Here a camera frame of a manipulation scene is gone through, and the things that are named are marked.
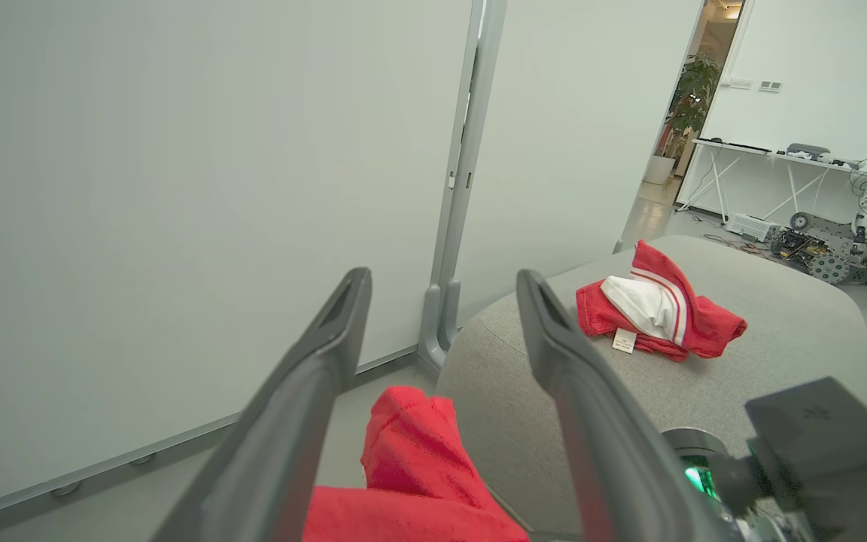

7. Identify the red and white garment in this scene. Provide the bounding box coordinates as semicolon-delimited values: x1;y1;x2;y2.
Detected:
575;239;749;364

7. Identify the grey double partition post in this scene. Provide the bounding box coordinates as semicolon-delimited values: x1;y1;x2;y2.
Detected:
417;0;510;371

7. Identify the black tracked robot chassis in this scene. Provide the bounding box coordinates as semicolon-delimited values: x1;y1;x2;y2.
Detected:
771;211;867;288

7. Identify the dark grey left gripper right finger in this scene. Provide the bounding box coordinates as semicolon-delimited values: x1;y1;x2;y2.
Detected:
516;269;737;542

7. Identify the white folding table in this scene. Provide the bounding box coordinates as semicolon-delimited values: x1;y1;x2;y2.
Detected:
677;138;865;227

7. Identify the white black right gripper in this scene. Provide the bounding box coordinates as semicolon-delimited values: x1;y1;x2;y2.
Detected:
661;427;807;542

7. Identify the white box with vents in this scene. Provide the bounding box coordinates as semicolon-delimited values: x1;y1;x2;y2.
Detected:
726;212;782;243

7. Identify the grey fabric sofa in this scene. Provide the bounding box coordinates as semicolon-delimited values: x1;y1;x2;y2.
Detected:
436;234;867;542

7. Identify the red cloth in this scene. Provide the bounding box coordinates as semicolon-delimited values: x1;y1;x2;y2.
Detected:
303;385;531;542

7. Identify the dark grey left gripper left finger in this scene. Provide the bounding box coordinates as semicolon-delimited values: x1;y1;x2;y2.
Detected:
151;267;373;542

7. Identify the green potted plant white pot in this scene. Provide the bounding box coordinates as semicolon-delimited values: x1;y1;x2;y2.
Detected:
643;53;725;187

